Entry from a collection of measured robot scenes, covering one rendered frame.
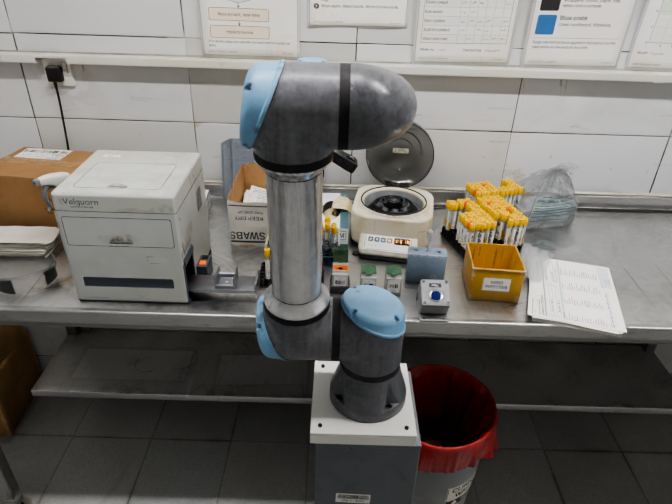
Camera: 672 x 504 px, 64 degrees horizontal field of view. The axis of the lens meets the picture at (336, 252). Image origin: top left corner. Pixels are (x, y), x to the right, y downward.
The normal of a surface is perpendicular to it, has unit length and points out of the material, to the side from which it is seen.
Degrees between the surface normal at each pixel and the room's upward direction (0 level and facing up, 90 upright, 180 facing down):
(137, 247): 90
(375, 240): 25
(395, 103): 73
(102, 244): 90
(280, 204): 95
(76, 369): 0
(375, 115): 85
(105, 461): 0
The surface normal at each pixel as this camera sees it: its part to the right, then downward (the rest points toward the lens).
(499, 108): -0.01, 0.52
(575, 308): 0.02, -0.86
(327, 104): 0.00, 0.21
